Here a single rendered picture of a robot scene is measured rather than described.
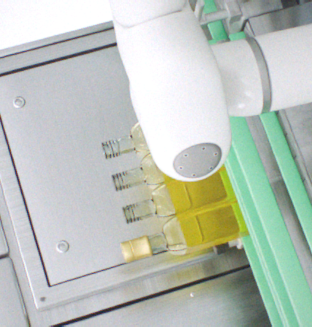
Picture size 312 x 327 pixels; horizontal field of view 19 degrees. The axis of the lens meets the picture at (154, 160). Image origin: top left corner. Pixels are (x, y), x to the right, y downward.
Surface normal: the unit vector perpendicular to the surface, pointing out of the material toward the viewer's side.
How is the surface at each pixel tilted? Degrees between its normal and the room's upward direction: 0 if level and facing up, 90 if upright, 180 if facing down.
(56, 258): 90
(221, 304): 90
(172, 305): 90
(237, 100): 48
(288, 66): 89
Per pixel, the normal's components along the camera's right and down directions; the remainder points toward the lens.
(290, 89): 0.24, 0.57
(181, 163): 0.00, 0.75
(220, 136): 0.59, 0.52
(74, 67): 0.05, -0.33
